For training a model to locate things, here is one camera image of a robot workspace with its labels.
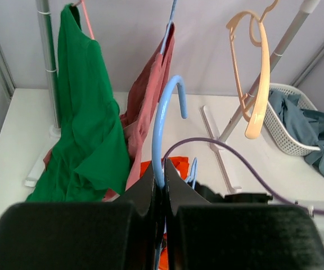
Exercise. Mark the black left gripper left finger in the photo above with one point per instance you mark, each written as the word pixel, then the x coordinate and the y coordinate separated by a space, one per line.
pixel 82 235

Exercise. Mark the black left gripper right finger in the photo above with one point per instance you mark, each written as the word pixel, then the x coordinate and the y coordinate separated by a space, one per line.
pixel 204 235

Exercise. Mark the orange t shirt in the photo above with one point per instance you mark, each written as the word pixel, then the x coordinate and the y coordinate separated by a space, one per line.
pixel 181 163

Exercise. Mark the pink red t shirt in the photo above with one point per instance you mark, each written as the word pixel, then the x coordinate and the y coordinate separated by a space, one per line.
pixel 142 100

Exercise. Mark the grey blue t shirt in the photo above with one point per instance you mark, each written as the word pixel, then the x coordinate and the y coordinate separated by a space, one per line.
pixel 304 125

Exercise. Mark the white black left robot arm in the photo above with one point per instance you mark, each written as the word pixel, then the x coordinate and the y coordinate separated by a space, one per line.
pixel 123 234

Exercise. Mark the green t shirt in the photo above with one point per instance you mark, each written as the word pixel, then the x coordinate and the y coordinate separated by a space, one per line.
pixel 91 156

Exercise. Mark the white perforated laundry basket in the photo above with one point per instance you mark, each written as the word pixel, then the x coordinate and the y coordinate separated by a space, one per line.
pixel 276 128

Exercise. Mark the pink wire hanger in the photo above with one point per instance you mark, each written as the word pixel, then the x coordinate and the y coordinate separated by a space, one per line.
pixel 84 8

